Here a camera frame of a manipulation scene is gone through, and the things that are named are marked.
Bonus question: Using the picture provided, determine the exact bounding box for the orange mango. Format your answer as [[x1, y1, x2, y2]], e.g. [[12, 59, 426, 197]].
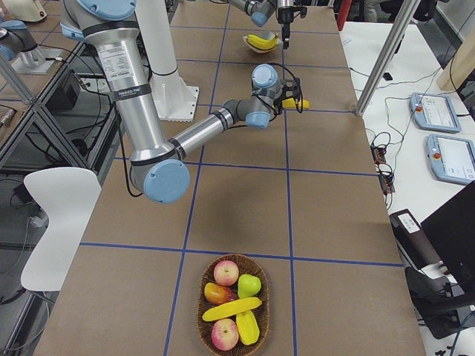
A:
[[203, 283, 238, 306]]

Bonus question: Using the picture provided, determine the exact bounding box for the near teach pendant tablet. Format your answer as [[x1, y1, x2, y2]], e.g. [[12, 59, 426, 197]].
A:
[[426, 134, 474, 185]]

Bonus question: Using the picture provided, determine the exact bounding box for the aluminium frame post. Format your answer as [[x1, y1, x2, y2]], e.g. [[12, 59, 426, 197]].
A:
[[354, 0, 420, 116]]

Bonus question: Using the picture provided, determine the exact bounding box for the teach pendant tablet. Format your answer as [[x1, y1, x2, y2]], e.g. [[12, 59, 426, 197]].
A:
[[410, 92, 462, 134], [426, 134, 474, 185]]

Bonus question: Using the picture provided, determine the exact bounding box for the white chair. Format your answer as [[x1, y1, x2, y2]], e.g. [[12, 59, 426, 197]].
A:
[[21, 167, 101, 291]]

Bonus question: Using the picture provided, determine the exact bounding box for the red pink apple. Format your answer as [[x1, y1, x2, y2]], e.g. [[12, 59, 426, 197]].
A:
[[212, 318, 239, 351], [213, 260, 239, 286]]

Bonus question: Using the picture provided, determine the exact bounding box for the far teach pendant tablet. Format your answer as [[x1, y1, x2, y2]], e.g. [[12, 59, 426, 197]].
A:
[[410, 92, 462, 134]]

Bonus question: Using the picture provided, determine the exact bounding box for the grey square plate orange rim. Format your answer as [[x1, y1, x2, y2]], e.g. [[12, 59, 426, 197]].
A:
[[243, 31, 282, 53]]

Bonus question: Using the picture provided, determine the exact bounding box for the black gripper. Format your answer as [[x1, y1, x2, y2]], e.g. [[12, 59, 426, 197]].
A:
[[277, 5, 307, 49], [273, 78, 302, 115]]

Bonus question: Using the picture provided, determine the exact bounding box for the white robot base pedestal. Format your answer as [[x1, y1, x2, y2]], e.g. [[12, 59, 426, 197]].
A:
[[135, 0, 200, 122]]

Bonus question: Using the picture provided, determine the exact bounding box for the yellow banana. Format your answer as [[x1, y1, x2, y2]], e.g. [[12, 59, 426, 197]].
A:
[[281, 98, 309, 110], [202, 297, 263, 322], [247, 34, 278, 50], [247, 35, 281, 51]]

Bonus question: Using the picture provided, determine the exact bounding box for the yellow starfruit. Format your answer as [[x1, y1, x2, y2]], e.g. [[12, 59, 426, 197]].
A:
[[235, 310, 260, 346]]

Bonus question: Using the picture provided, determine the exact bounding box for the brown wicker basket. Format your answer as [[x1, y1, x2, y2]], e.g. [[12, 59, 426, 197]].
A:
[[196, 254, 270, 355]]

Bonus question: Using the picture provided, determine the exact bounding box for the black monitor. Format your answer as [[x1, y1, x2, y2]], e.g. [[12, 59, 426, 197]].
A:
[[422, 182, 474, 291]]

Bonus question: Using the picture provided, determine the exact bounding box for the green apple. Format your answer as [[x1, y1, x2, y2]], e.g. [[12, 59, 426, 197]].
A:
[[237, 274, 261, 299]]

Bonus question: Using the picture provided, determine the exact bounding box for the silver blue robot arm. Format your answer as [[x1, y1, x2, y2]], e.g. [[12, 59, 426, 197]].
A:
[[223, 1, 308, 126], [61, 1, 304, 203]]

